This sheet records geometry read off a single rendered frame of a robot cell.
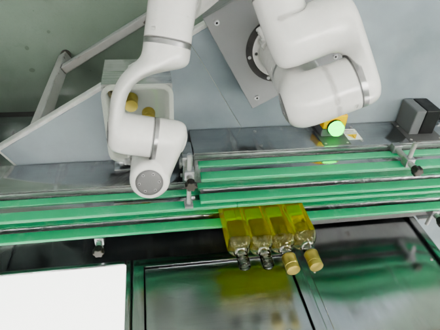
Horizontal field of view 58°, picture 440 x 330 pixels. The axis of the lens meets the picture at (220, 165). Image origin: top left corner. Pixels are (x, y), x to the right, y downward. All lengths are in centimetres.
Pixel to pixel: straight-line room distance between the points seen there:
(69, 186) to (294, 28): 73
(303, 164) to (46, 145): 71
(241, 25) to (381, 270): 81
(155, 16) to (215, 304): 70
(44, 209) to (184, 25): 63
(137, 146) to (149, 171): 5
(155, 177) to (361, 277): 74
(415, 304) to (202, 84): 83
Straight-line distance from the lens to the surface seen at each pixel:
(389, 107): 135
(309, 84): 70
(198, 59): 107
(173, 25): 71
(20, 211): 114
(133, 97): 106
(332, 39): 72
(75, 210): 109
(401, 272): 133
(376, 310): 121
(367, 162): 117
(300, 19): 71
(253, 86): 100
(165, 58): 70
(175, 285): 111
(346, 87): 71
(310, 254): 103
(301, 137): 118
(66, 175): 119
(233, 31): 95
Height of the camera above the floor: 174
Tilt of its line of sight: 52 degrees down
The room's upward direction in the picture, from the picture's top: 165 degrees clockwise
